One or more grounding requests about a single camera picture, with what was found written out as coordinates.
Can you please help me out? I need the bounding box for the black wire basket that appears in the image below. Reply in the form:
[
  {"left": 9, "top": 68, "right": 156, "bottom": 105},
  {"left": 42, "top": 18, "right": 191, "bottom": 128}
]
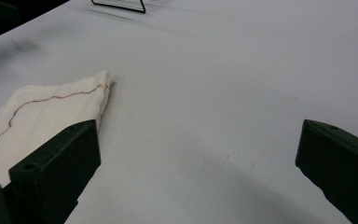
[{"left": 90, "top": 0, "right": 147, "bottom": 15}]

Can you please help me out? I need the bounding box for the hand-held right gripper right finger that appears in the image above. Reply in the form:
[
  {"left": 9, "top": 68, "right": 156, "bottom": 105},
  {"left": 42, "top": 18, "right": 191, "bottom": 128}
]
[{"left": 295, "top": 119, "right": 358, "bottom": 224}]

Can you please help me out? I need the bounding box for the white cloth with coloured stitching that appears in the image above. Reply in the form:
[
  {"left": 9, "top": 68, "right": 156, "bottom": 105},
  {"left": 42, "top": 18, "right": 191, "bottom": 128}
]
[{"left": 0, "top": 70, "right": 116, "bottom": 189}]

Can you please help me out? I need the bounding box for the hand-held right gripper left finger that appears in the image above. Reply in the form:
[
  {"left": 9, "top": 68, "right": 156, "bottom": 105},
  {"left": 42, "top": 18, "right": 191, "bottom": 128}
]
[{"left": 8, "top": 119, "right": 102, "bottom": 224}]

